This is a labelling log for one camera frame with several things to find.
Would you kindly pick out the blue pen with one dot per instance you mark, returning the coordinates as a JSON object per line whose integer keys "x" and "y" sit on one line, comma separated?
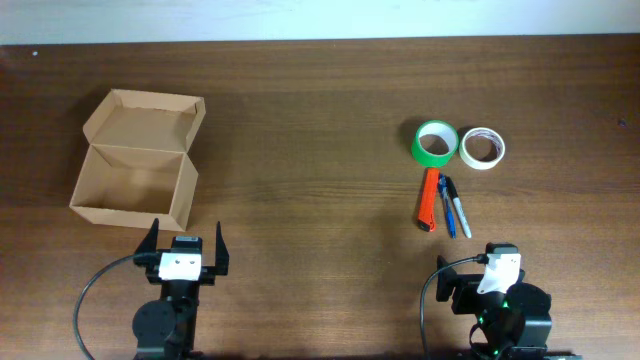
{"x": 449, "y": 217}

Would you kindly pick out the orange utility knife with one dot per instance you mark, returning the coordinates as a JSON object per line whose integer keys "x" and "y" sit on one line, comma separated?
{"x": 426, "y": 218}

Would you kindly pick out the green tape roll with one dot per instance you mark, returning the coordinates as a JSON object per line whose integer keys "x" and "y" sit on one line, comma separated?
{"x": 434, "y": 144}

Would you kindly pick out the brown cardboard box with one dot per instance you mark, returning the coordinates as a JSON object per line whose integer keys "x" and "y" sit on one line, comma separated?
{"x": 137, "y": 168}

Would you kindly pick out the cream masking tape roll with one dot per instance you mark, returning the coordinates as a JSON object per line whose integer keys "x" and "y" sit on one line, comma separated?
{"x": 482, "y": 148}

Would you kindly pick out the black silver marker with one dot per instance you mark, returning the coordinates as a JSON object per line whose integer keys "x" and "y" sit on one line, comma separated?
{"x": 458, "y": 206}

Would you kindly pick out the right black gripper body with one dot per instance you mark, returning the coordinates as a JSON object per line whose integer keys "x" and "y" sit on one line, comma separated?
{"x": 467, "y": 300}

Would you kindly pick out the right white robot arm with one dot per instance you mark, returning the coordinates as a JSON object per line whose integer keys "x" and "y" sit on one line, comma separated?
{"x": 516, "y": 323}

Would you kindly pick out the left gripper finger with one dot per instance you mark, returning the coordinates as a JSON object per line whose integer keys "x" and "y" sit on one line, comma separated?
{"x": 222, "y": 256}
{"x": 146, "y": 253}

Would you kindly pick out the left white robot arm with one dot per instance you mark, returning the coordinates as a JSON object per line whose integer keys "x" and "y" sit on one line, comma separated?
{"x": 165, "y": 328}

